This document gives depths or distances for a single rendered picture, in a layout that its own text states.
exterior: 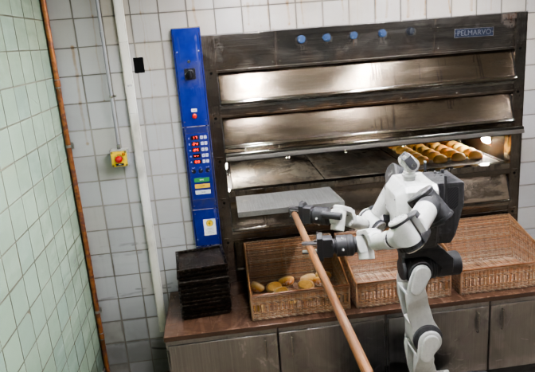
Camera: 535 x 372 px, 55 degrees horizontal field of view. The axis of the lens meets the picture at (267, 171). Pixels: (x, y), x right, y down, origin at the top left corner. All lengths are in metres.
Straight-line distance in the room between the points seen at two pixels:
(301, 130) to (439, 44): 0.97
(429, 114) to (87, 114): 2.03
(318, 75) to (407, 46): 0.56
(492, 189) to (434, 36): 1.06
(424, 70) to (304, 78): 0.73
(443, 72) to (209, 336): 2.04
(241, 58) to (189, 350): 1.64
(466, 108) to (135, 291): 2.34
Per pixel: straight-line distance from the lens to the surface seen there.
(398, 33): 3.23
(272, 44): 3.06
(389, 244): 1.99
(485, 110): 3.49
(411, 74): 3.26
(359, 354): 1.49
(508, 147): 3.64
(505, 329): 3.37
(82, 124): 3.14
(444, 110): 3.38
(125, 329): 3.55
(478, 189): 3.59
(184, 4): 3.03
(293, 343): 2.98
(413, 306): 2.57
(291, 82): 3.07
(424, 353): 2.67
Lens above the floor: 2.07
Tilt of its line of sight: 15 degrees down
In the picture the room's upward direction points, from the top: 4 degrees counter-clockwise
